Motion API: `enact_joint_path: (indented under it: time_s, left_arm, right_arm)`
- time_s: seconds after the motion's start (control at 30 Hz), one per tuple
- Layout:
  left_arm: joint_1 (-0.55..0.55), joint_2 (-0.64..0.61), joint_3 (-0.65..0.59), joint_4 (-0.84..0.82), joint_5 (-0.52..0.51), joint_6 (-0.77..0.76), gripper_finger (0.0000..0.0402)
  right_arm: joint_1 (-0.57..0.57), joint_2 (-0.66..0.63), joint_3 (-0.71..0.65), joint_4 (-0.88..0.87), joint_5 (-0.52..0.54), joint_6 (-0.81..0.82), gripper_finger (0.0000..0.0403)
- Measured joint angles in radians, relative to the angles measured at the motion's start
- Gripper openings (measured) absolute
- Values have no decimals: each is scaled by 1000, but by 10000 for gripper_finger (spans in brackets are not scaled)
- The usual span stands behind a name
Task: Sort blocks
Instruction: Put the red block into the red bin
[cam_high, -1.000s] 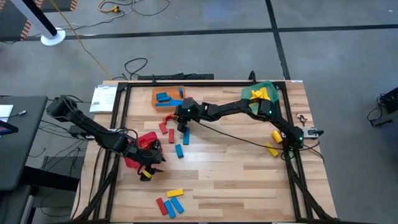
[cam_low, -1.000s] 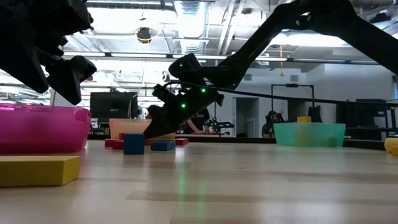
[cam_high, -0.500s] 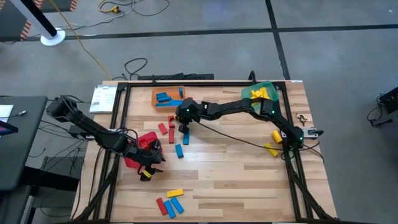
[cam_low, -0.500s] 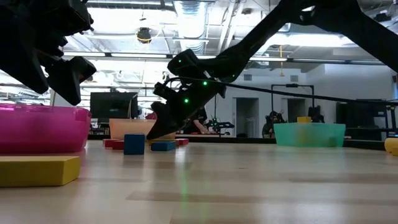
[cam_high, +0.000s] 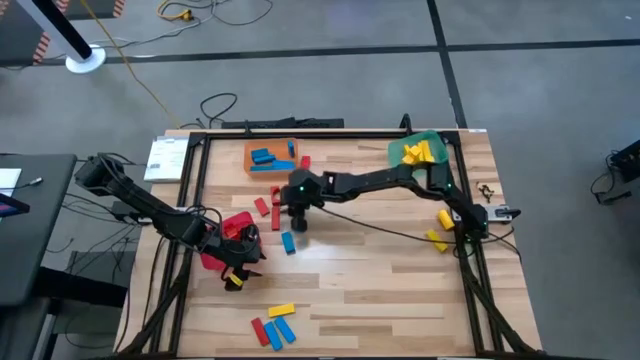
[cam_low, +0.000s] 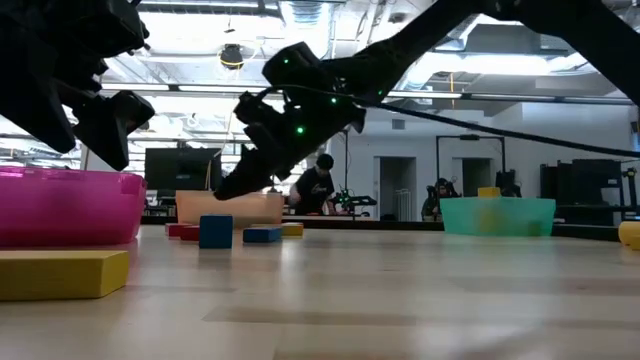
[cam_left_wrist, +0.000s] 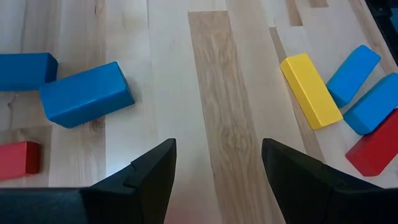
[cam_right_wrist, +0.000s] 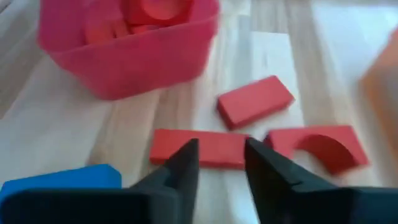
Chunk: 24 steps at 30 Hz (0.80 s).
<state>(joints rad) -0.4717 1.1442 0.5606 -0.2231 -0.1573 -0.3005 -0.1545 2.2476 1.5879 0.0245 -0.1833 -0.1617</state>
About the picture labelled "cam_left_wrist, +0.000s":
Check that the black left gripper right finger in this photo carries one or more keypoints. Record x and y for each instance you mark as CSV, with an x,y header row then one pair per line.
x,y
311,199

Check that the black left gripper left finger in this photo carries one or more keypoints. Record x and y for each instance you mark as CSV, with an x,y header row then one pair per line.
x,y
124,202

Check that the yellow rectangular block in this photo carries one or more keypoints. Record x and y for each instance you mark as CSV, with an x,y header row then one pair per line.
x,y
311,90

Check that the blue rectangular block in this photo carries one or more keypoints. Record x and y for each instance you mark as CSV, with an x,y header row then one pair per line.
x,y
353,74
25,71
87,95
371,105

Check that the red rectangular block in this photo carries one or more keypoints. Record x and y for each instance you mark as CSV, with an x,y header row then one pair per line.
x,y
17,160
376,149

